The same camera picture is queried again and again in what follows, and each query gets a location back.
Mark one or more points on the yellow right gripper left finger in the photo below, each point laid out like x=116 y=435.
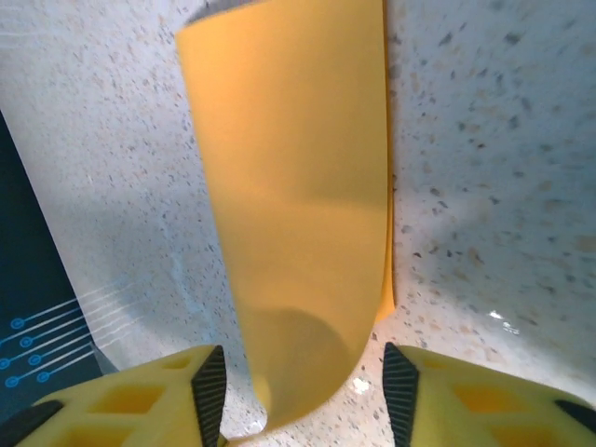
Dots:
x=139 y=410

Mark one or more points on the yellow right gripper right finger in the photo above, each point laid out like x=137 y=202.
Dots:
x=489 y=410

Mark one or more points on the orange cloth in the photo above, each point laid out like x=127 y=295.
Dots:
x=288 y=163

